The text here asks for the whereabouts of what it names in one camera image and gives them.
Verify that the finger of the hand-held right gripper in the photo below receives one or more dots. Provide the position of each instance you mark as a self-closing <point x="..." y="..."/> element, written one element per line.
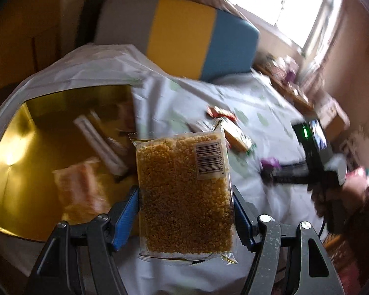
<point x="286" y="175"/>

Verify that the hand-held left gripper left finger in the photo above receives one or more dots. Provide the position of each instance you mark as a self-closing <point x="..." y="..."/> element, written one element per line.
<point x="126" y="218"/>

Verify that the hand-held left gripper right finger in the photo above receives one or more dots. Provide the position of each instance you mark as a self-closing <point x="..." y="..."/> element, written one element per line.
<point x="243" y="221"/>

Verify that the clear bread packet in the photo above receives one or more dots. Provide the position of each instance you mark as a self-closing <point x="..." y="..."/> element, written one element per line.
<point x="80" y="184"/>

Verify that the yellow millet crisp packet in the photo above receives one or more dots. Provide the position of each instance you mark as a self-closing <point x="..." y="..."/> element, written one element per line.
<point x="181" y="196"/>

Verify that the cracker packet green black wrapper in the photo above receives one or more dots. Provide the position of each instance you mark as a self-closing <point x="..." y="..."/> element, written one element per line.
<point x="238" y="136"/>

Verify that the long white gold snack packet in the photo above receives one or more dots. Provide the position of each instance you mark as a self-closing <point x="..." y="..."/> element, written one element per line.
<point x="98" y="144"/>

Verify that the small red foil snack packet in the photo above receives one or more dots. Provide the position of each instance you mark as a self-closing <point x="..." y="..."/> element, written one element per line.
<point x="218" y="112"/>

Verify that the red gift box gold interior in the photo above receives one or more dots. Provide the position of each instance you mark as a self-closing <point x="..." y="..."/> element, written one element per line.
<point x="18" y="159"/>

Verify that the person's right hand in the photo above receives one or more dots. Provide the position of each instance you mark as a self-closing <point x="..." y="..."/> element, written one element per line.
<point x="356" y="187"/>

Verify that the white brown cabinet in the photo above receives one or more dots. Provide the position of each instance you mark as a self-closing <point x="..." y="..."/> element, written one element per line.
<point x="332" y="113"/>

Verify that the wooden side table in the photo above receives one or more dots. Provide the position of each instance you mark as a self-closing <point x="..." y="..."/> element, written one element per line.
<point x="292" y="95"/>

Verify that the small purple box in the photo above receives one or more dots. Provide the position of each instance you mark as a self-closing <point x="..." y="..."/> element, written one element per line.
<point x="290" y="74"/>

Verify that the white green cloud tablecloth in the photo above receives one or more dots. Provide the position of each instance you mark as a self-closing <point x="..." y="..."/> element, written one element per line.
<point x="178" y="104"/>

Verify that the window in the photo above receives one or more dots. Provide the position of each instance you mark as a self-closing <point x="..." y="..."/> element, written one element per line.
<point x="279" y="3"/>

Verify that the grey yellow blue headboard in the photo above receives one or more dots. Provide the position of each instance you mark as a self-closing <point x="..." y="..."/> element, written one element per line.
<point x="178" y="37"/>

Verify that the black rolled mat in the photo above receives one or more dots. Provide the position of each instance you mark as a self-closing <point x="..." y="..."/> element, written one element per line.
<point x="90" y="15"/>

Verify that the wooden wardrobe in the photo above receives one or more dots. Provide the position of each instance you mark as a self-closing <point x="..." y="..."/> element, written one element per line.
<point x="18" y="37"/>

